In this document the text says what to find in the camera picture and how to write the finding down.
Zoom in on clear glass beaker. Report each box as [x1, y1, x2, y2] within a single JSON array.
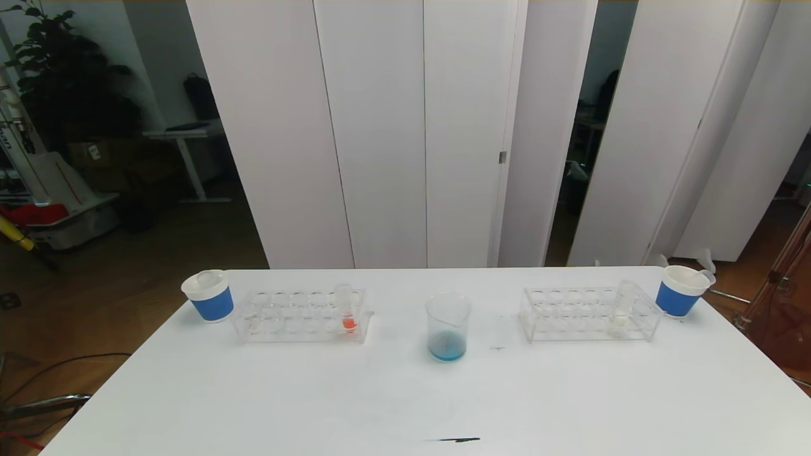
[[425, 291, 473, 363]]

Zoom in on clear acrylic test tube rack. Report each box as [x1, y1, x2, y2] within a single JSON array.
[[518, 285, 664, 343], [232, 286, 374, 345]]

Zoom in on pale yellow pigment test tube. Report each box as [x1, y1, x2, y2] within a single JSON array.
[[610, 279, 641, 335]]

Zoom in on white folding partition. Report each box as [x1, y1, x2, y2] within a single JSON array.
[[186, 0, 598, 269], [567, 0, 811, 274]]

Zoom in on white blue paper cup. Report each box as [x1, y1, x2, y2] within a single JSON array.
[[655, 264, 712, 317], [181, 269, 235, 323]]

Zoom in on white office desk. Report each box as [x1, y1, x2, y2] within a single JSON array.
[[142, 119, 232, 203]]

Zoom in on black backpack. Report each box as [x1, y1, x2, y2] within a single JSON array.
[[183, 72, 219, 121]]

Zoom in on brown cardboard box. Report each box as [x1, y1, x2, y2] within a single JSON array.
[[68, 139, 137, 168]]

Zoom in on white machine with column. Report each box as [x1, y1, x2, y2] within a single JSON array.
[[0, 63, 121, 251]]

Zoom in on red flat item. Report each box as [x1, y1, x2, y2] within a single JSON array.
[[0, 203, 69, 227]]

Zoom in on dark green potted plant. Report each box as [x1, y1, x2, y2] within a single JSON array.
[[2, 0, 143, 153]]

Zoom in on yellow black tool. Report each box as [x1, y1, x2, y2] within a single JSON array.
[[0, 212, 35, 251]]

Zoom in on grey metal floor leg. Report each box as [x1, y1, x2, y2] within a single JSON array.
[[0, 393, 93, 419]]

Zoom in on black floor cable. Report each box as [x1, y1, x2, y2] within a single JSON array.
[[0, 351, 132, 406]]

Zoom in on red cable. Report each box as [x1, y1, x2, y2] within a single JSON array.
[[0, 431, 45, 450]]

